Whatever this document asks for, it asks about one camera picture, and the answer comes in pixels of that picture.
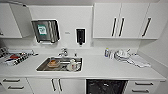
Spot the chrome sink faucet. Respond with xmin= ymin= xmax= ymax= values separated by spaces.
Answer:
xmin=57 ymin=47 xmax=70 ymax=58

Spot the small white jar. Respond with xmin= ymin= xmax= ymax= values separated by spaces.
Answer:
xmin=109 ymin=50 xmax=115 ymax=60

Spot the stainless steel dishwasher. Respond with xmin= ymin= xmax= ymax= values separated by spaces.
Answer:
xmin=85 ymin=78 xmax=130 ymax=94

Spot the orange food container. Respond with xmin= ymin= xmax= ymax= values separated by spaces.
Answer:
xmin=46 ymin=59 xmax=60 ymax=69

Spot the white double-door base cabinet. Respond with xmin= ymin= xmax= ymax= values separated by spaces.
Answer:
xmin=26 ymin=77 xmax=87 ymax=94

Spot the steel kitchen sink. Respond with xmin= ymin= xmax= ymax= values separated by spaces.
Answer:
xmin=35 ymin=56 xmax=84 ymax=73

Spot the white patterned mug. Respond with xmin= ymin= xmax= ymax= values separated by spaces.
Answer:
xmin=68 ymin=59 xmax=77 ymax=71

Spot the white wall cabinet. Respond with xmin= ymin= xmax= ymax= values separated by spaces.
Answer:
xmin=0 ymin=3 xmax=35 ymax=39
xmin=92 ymin=2 xmax=168 ymax=41

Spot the white wall outlet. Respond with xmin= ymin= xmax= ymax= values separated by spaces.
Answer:
xmin=89 ymin=39 xmax=94 ymax=47

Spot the steel paper towel dispenser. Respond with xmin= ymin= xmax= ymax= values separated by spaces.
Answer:
xmin=31 ymin=18 xmax=61 ymax=45

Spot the small wall label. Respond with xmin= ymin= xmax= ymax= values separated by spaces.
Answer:
xmin=64 ymin=30 xmax=72 ymax=35

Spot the black soap dispenser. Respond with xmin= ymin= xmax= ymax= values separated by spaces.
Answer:
xmin=75 ymin=28 xmax=86 ymax=46

